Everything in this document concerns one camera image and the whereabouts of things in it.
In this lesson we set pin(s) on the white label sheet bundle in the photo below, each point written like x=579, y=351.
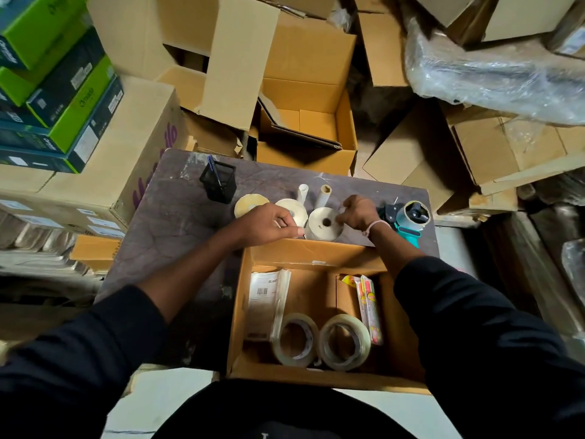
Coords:
x=260, y=306

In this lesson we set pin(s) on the pale wrist thread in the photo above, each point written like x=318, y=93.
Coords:
x=377, y=225

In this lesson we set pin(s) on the person's left forearm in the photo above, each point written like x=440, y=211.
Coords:
x=192, y=278

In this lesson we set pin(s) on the clear plastic wrapped bundle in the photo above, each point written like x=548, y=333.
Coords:
x=493, y=77

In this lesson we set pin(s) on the white paper tube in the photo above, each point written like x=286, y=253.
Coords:
x=302, y=194
x=323, y=195

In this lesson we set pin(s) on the black mesh pen holder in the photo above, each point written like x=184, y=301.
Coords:
x=219, y=185

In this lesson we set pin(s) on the folded flat brown carton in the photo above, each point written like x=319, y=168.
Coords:
x=402, y=155

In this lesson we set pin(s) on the tilted brown carton plastic patch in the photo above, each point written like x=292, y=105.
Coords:
x=489, y=150

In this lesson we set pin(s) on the person's right hand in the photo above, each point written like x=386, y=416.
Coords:
x=361, y=212

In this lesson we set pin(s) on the black printed shirt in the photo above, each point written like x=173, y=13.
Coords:
x=283, y=413

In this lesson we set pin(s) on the small orange carton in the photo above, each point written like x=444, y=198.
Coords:
x=93, y=251

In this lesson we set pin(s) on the flat brown cardboard piece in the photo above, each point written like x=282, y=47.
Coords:
x=384, y=50

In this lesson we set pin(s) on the yellowish label roll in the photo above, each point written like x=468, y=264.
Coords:
x=249, y=203

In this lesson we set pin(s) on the dark blue pen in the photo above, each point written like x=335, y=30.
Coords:
x=214, y=169

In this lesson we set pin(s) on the person's left hand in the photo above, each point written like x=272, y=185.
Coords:
x=265, y=226

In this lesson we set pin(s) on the white label roll brown core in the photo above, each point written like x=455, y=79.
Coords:
x=320, y=230

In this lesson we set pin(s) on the person's right forearm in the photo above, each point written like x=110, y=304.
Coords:
x=388, y=249

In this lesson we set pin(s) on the clear tape roll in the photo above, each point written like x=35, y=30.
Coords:
x=279, y=347
x=363, y=342

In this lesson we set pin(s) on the open pale carton blue mark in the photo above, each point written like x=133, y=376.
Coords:
x=525, y=18

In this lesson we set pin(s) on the printed brown carton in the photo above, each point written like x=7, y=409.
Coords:
x=297, y=4

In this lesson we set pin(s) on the teal tape dispenser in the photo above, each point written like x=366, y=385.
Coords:
x=411, y=217

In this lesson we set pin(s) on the plastic wrapped dark sheet stack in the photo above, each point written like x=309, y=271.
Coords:
x=539, y=278

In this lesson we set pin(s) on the open orange carton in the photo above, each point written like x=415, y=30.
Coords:
x=311, y=54

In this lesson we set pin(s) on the stack of flattened cardboard sheets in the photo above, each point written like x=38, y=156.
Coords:
x=36, y=251

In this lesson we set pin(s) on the small brown carton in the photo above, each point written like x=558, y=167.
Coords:
x=493, y=203

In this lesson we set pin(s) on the large carton purple print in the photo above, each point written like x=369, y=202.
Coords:
x=137, y=118

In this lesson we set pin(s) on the brown supply box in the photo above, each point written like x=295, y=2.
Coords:
x=315, y=256

